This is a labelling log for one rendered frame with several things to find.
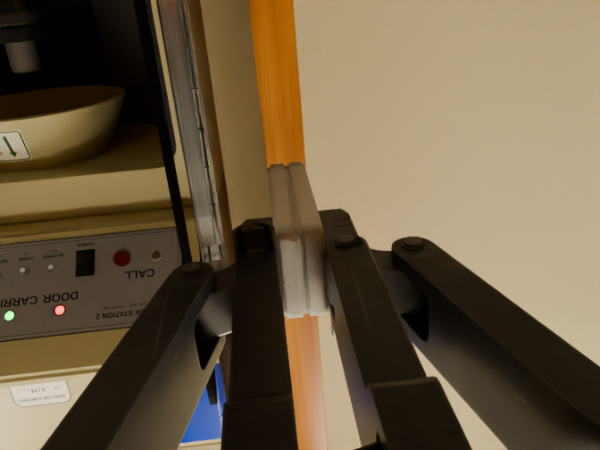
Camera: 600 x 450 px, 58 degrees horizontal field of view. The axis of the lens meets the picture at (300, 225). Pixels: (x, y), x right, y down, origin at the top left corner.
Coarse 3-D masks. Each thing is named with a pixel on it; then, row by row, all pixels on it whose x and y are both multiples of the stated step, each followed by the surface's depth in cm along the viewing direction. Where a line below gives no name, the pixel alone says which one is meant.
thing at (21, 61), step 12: (48, 24) 51; (60, 24) 53; (0, 36) 49; (12, 36) 50; (24, 36) 50; (36, 36) 51; (48, 36) 52; (12, 48) 52; (24, 48) 53; (36, 48) 54; (12, 60) 53; (24, 60) 53; (36, 60) 54; (24, 72) 54
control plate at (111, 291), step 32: (0, 256) 48; (32, 256) 48; (64, 256) 48; (96, 256) 48; (0, 288) 46; (32, 288) 47; (64, 288) 47; (96, 288) 47; (128, 288) 47; (0, 320) 46; (32, 320) 46; (64, 320) 46; (96, 320) 46; (128, 320) 46
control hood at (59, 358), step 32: (32, 224) 50; (64, 224) 49; (96, 224) 49; (128, 224) 49; (160, 224) 49; (192, 224) 49; (192, 256) 48; (0, 352) 45; (32, 352) 45; (64, 352) 45; (96, 352) 45; (0, 384) 44; (32, 384) 45
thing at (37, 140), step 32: (0, 96) 61; (32, 96) 63; (64, 96) 64; (96, 96) 63; (0, 128) 48; (32, 128) 49; (64, 128) 51; (96, 128) 54; (0, 160) 51; (32, 160) 51; (64, 160) 53
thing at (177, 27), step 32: (160, 0) 15; (192, 32) 16; (192, 64) 16; (192, 96) 16; (192, 128) 17; (192, 160) 17; (192, 192) 17; (224, 256) 18; (224, 352) 20; (224, 384) 21
